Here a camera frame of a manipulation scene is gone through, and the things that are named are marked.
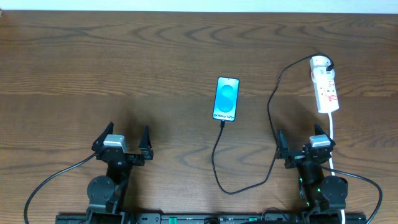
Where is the black USB charging cable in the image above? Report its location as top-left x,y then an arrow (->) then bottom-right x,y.
211,53 -> 335,195

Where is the blue screen Galaxy smartphone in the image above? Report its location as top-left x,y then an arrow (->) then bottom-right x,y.
212,77 -> 240,122

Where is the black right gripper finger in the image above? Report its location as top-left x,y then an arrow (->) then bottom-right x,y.
276,129 -> 289,159
314,123 -> 328,136

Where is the white USB charger adapter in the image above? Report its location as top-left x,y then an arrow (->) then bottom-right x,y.
310,55 -> 335,76

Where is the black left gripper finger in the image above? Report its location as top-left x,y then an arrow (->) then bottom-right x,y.
91,121 -> 114,152
139,126 -> 154,160

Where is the white power strip cord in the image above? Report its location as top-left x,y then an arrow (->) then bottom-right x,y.
328,112 -> 346,224

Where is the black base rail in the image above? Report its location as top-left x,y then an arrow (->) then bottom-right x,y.
55,212 -> 368,224

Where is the white power strip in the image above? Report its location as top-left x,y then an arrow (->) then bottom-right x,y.
310,72 -> 340,114

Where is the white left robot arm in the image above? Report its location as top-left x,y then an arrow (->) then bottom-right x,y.
85,122 -> 154,223

